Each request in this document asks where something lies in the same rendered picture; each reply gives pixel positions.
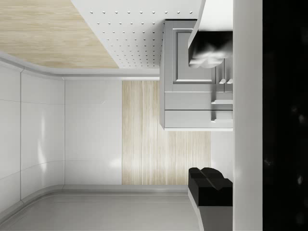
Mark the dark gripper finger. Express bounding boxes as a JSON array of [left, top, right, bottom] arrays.
[[188, 167, 233, 207], [188, 30, 233, 69]]

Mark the white cabinet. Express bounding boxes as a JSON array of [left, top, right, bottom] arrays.
[[160, 19, 233, 132]]

